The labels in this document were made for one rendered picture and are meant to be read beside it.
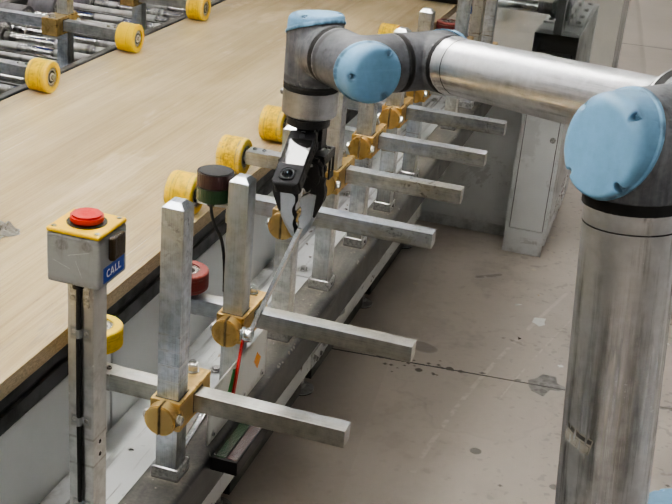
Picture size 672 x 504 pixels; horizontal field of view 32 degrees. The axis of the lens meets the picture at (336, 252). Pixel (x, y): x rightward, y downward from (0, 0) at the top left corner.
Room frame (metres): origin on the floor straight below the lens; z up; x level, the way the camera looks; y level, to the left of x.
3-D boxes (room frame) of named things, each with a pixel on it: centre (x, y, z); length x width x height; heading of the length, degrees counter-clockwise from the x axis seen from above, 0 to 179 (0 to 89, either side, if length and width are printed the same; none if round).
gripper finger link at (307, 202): (1.81, 0.05, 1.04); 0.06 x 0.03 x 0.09; 164
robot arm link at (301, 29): (1.81, 0.06, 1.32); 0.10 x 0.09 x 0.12; 35
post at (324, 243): (2.24, 0.03, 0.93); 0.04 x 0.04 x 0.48; 74
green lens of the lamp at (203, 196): (1.77, 0.21, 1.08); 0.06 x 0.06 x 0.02
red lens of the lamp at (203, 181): (1.77, 0.21, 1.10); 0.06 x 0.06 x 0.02
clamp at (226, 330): (1.78, 0.16, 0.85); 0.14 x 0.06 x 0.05; 164
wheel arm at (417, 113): (2.76, -0.14, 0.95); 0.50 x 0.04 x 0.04; 74
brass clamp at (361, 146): (2.50, -0.05, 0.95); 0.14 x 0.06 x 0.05; 164
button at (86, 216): (1.27, 0.30, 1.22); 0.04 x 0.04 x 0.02
